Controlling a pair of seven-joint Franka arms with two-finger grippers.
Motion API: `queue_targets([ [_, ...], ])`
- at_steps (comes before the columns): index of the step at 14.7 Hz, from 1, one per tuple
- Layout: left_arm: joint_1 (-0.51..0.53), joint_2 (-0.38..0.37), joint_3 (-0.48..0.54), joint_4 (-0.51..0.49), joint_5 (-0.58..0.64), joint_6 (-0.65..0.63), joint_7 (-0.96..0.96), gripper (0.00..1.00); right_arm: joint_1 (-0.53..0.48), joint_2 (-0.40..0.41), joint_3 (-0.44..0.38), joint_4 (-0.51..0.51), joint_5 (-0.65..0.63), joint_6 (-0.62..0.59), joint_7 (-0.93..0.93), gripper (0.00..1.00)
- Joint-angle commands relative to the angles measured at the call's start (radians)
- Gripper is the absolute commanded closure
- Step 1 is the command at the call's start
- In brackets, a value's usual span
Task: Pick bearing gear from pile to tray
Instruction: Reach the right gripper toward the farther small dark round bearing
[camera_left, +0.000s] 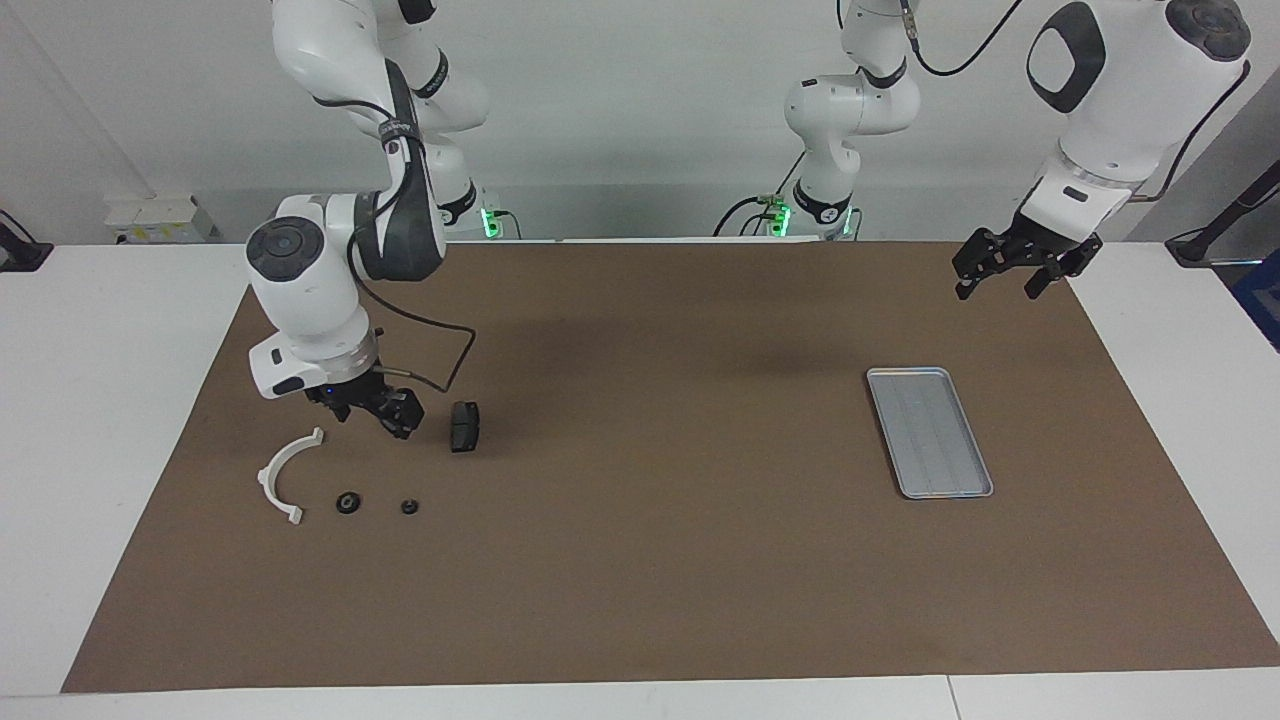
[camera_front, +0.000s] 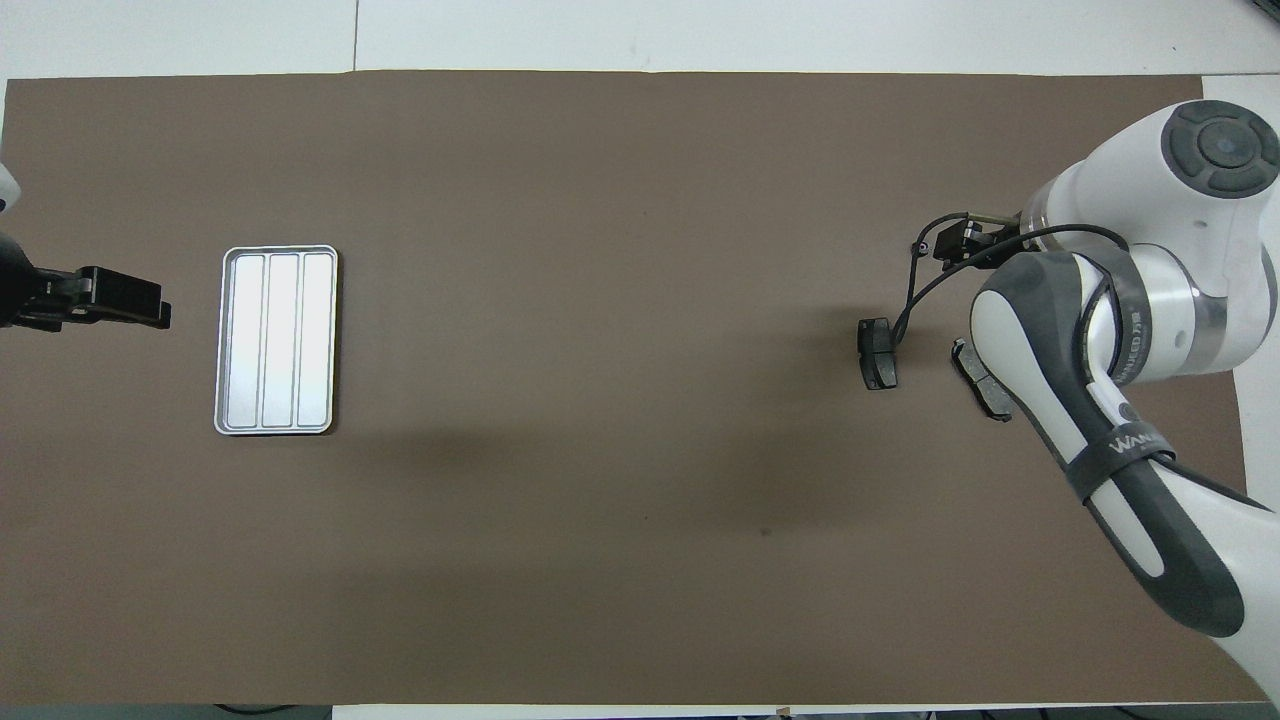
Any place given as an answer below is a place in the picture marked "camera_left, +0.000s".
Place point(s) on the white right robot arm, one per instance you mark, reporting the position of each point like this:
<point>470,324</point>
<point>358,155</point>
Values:
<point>310,290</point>

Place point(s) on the brown table mat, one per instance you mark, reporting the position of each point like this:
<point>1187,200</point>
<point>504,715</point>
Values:
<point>640,550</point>

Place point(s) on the black pole stand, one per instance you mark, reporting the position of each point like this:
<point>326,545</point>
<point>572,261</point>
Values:
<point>1190,250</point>

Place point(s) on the black clamp mount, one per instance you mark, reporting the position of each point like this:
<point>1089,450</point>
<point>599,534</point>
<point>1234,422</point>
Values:
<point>20,255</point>

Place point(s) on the dark grey rectangular brake pad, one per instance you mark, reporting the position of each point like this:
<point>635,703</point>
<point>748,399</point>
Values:
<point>465,428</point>

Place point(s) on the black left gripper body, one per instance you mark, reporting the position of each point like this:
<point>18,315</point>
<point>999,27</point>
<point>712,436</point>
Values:
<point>1020,245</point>

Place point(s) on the white curved plastic bracket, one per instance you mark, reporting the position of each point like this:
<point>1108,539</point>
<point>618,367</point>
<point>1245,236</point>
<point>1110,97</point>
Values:
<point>268,482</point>

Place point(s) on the blue box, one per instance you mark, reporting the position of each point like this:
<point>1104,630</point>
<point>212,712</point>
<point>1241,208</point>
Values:
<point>1262,310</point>

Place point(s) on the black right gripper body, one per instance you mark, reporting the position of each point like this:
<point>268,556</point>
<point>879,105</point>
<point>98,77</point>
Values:
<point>375,392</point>

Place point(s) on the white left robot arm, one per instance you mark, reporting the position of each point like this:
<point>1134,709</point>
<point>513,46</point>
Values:
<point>1130,90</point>

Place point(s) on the white power strip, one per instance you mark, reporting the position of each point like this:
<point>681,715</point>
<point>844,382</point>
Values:
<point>150,218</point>

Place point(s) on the silver metal tray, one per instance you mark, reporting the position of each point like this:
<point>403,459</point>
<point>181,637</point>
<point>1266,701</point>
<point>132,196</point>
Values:
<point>930,435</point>

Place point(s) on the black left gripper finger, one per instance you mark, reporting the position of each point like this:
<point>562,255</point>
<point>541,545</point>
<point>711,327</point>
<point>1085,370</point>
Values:
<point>1041,282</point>
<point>965,283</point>

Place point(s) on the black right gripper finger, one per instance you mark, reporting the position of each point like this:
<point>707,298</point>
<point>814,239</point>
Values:
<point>341,411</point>
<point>401,426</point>

